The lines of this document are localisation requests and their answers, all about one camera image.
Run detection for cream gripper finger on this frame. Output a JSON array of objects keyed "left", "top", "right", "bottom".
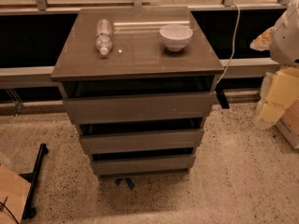
[{"left": 249, "top": 27, "right": 273, "bottom": 51}]

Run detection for grey drawer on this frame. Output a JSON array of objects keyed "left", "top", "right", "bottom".
[
  {"left": 63, "top": 91, "right": 216, "bottom": 124},
  {"left": 79, "top": 129, "right": 204, "bottom": 154},
  {"left": 91, "top": 154, "right": 195, "bottom": 175}
]

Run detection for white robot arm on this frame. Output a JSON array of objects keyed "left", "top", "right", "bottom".
[{"left": 249, "top": 0, "right": 299, "bottom": 66}]

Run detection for grey drawer cabinet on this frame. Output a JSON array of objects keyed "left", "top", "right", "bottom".
[{"left": 50, "top": 7, "right": 223, "bottom": 178}]

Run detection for grey bottom drawer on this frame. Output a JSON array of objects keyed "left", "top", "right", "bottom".
[{"left": 91, "top": 154, "right": 195, "bottom": 175}]

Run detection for grey top drawer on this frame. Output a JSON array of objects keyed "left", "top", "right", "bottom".
[{"left": 63, "top": 91, "right": 216, "bottom": 124}]

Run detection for brown cardboard box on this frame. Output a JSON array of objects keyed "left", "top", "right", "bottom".
[{"left": 277, "top": 99, "right": 299, "bottom": 149}]

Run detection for white ceramic bowl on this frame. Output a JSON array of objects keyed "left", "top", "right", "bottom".
[{"left": 160, "top": 24, "right": 193, "bottom": 51}]

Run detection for clear plastic water bottle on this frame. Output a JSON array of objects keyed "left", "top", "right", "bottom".
[{"left": 95, "top": 19, "right": 113, "bottom": 56}]

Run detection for blue tape cross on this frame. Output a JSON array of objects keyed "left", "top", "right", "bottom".
[{"left": 114, "top": 177, "right": 135, "bottom": 190}]

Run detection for metal window railing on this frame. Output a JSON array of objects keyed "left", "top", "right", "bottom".
[{"left": 0, "top": 0, "right": 299, "bottom": 16}]

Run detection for black metal stand leg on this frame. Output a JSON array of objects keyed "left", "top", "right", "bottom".
[{"left": 20, "top": 143, "right": 49, "bottom": 219}]

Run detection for light wooden board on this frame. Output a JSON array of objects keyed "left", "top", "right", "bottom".
[{"left": 0, "top": 164, "right": 30, "bottom": 224}]

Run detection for white cable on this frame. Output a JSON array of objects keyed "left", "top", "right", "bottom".
[{"left": 214, "top": 3, "right": 242, "bottom": 86}]

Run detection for black thin cable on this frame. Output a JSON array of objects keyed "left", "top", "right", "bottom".
[{"left": 0, "top": 196, "right": 21, "bottom": 224}]

